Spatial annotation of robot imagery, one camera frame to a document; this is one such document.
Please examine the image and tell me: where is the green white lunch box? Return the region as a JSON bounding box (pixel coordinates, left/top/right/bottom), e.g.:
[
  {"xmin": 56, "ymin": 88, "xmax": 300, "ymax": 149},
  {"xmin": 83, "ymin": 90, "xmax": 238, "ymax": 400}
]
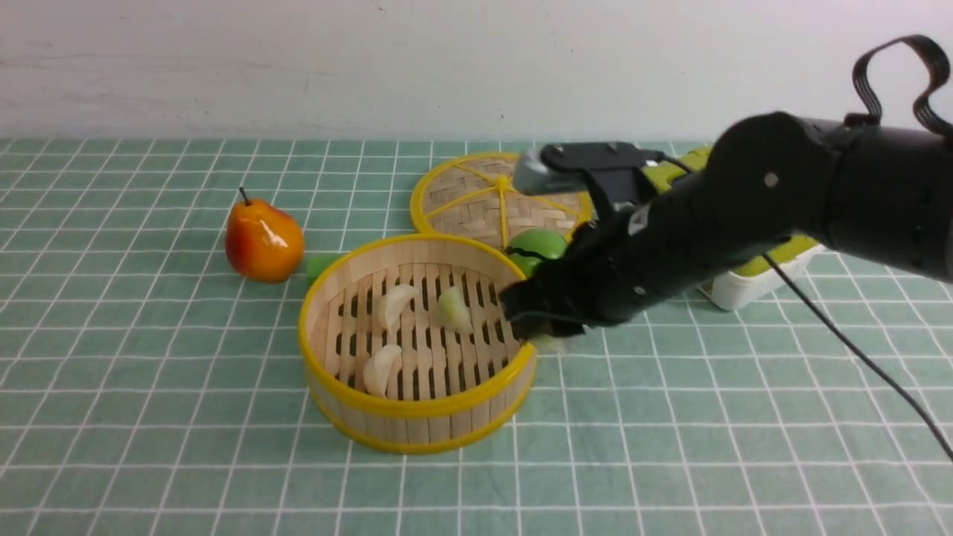
[{"xmin": 644, "ymin": 162, "xmax": 824, "ymax": 311}]

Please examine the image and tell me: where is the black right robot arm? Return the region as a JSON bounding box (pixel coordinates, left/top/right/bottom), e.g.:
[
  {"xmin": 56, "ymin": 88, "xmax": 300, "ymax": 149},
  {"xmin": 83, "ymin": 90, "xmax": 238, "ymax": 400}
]
[{"xmin": 498, "ymin": 112, "xmax": 952, "ymax": 338}]

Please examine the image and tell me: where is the green checkered tablecloth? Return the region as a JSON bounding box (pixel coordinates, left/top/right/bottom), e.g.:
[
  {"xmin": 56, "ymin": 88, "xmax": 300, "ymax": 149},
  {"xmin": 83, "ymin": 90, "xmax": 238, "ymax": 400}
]
[{"xmin": 1, "ymin": 138, "xmax": 951, "ymax": 535}]

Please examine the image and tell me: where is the greenish dumpling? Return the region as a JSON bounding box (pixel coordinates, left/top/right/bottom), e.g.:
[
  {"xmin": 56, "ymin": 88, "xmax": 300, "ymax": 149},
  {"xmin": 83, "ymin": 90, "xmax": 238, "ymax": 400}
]
[
  {"xmin": 436, "ymin": 287, "xmax": 474, "ymax": 336},
  {"xmin": 528, "ymin": 334, "xmax": 567, "ymax": 355}
]

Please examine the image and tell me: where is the green cube block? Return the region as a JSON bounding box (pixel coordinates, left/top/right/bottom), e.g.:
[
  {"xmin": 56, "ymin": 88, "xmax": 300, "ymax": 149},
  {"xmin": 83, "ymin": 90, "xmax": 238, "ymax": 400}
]
[{"xmin": 305, "ymin": 253, "xmax": 342, "ymax": 286}]

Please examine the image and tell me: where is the orange red toy pear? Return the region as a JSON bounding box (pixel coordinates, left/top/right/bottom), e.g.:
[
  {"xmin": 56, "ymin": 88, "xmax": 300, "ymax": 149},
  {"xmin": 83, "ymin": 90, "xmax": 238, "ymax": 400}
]
[{"xmin": 224, "ymin": 186, "xmax": 305, "ymax": 284}]

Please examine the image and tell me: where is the woven bamboo steamer lid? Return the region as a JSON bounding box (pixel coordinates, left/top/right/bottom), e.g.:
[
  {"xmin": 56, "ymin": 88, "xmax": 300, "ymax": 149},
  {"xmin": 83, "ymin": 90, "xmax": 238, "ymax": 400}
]
[{"xmin": 409, "ymin": 152, "xmax": 593, "ymax": 251}]

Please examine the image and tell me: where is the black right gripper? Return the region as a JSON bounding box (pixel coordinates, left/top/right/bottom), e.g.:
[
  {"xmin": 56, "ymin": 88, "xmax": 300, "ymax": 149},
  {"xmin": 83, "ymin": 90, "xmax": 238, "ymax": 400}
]
[{"xmin": 498, "ymin": 220, "xmax": 671, "ymax": 339}]

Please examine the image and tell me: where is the black cable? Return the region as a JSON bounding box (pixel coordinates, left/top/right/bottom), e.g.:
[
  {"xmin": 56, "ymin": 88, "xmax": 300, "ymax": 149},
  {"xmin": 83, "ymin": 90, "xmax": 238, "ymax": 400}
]
[{"xmin": 655, "ymin": 35, "xmax": 953, "ymax": 462}]

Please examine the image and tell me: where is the white dumpling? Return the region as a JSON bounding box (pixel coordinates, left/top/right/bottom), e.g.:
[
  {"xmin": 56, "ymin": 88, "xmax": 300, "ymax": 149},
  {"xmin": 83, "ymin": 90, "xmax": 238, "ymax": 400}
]
[
  {"xmin": 362, "ymin": 344, "xmax": 403, "ymax": 399},
  {"xmin": 374, "ymin": 284, "xmax": 420, "ymax": 332}
]

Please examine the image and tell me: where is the bamboo steamer tray yellow rim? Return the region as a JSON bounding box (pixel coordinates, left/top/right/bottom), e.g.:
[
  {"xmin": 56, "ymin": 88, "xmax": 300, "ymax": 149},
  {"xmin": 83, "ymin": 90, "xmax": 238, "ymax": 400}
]
[{"xmin": 297, "ymin": 234, "xmax": 538, "ymax": 455}]

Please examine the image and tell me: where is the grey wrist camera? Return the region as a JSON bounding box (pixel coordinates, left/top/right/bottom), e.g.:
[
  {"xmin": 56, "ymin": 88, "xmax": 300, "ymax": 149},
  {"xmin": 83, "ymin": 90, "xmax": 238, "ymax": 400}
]
[{"xmin": 511, "ymin": 148, "xmax": 588, "ymax": 197}]

